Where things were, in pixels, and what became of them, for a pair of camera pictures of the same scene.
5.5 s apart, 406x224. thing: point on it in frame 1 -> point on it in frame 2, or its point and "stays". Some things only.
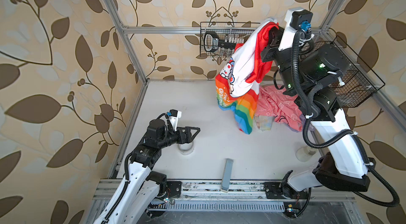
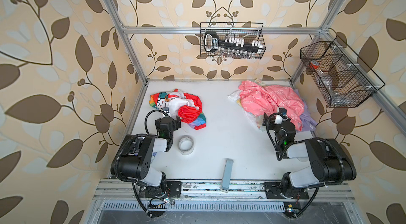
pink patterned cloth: [272, 102] stays
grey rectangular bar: [227, 178] stays
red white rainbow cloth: [237, 86] -> [187, 106]
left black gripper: [187, 139] -> [176, 123]
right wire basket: [361, 83] stays
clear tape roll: [186, 148] stays
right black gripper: [277, 33] -> [271, 121]
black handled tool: [212, 42] stays
